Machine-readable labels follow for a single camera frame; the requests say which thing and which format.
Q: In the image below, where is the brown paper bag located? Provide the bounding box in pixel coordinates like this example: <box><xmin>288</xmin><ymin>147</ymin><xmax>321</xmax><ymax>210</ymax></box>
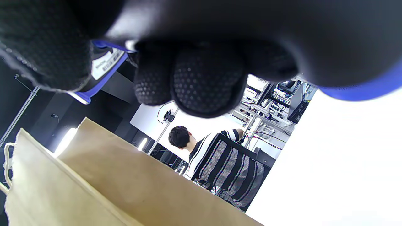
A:
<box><xmin>0</xmin><ymin>117</ymin><xmax>264</xmax><ymax>226</ymax></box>

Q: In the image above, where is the black barcode scanner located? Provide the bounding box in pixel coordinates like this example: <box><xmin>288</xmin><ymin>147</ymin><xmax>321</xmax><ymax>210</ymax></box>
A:
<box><xmin>66</xmin><ymin>0</ymin><xmax>402</xmax><ymax>105</ymax></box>

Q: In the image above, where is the person's right hand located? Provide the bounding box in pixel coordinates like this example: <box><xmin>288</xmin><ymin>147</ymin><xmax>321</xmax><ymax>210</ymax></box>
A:
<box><xmin>0</xmin><ymin>0</ymin><xmax>299</xmax><ymax>118</ymax></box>

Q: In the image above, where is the black mesh office chair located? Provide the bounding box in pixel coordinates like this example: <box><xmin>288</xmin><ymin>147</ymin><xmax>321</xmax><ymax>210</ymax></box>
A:
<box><xmin>191</xmin><ymin>133</ymin><xmax>277</xmax><ymax>212</ymax></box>

